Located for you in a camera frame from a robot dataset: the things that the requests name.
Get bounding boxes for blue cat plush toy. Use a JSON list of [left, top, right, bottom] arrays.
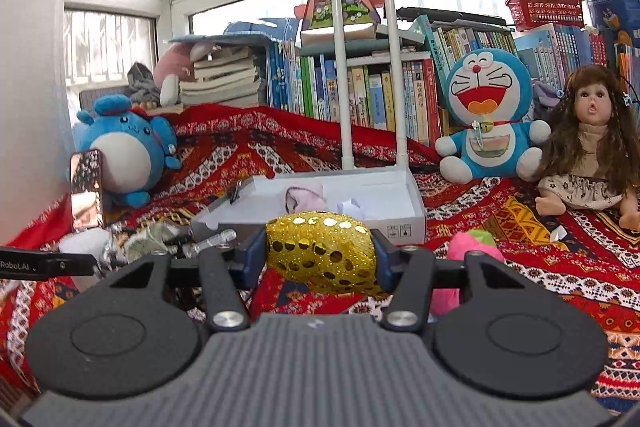
[[435, 48, 552, 184]]

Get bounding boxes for pink folded cloth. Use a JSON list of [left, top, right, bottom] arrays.
[[285, 184, 328, 214]]

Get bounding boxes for red patterned blanket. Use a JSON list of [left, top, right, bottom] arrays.
[[0, 103, 640, 408]]

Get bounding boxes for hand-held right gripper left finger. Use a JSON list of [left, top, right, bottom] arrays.
[[95, 227, 268, 333]]

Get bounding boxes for row of upright books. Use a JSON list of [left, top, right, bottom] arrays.
[[265, 22, 640, 148]]

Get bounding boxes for grey plush toy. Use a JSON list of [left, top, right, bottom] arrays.
[[126, 62, 163, 108]]

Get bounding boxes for white pipe frame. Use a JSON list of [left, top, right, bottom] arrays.
[[328, 0, 411, 172]]

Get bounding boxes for pink and green plush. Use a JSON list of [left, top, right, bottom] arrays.
[[431, 229, 506, 315]]

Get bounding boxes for white shallow cardboard box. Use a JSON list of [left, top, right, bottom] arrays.
[[191, 169, 427, 248]]

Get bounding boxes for pink plush toy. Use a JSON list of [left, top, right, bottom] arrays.
[[152, 42, 221, 105]]

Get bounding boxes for stack of worn books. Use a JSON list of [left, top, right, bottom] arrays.
[[177, 47, 266, 109]]

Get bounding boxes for white fluffy cloth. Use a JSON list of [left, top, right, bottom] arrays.
[[59, 228, 112, 278]]

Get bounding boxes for blue round plush toy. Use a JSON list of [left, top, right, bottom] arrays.
[[70, 94, 183, 209]]

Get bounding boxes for yellow blue knitted item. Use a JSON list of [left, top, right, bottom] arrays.
[[265, 211, 386, 295]]

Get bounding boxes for blue flat box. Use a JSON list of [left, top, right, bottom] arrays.
[[170, 19, 301, 52]]

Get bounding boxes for brown-haired baby doll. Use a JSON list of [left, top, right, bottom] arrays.
[[535, 66, 640, 230]]

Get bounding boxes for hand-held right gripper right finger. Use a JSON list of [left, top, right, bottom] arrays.
[[370, 229, 536, 333]]

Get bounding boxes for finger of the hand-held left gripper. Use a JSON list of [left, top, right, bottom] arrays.
[[39, 250, 99, 279]]

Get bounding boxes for blue printed carton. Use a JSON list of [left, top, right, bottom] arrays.
[[580, 0, 640, 52]]

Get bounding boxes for red plastic basket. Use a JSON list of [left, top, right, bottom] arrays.
[[504, 0, 586, 32]]

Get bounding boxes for green-grey cloth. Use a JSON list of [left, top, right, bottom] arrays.
[[122, 224, 176, 260]]

